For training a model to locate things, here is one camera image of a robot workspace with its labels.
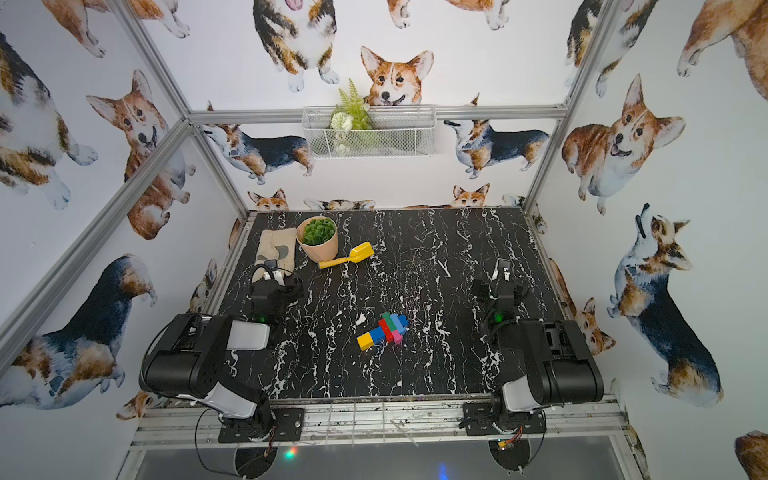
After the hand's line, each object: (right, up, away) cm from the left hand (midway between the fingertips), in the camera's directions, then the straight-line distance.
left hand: (284, 270), depth 94 cm
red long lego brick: (+33, -17, -8) cm, 38 cm away
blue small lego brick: (+30, -18, -7) cm, 36 cm away
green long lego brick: (+33, -14, -3) cm, 36 cm away
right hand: (+66, -1, -2) cm, 66 cm away
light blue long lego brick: (+36, -15, -6) cm, 39 cm away
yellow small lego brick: (+27, -19, -8) cm, 34 cm away
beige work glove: (-9, +7, +17) cm, 20 cm away
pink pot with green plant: (+9, +10, +6) cm, 15 cm away
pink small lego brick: (+36, -19, -8) cm, 41 cm away
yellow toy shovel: (+22, +5, +14) cm, 26 cm away
